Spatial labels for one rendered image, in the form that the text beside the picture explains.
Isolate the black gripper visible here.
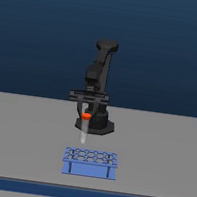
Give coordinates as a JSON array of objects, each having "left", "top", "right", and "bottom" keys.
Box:
[{"left": 65, "top": 88, "right": 111, "bottom": 123}]

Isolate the clear centrifuge tube orange cap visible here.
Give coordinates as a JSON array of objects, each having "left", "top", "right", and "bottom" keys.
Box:
[{"left": 77, "top": 112, "right": 93, "bottom": 145}]

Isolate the blue tube rack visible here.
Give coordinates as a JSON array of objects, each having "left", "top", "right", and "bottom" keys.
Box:
[{"left": 59, "top": 145, "right": 120, "bottom": 181}]

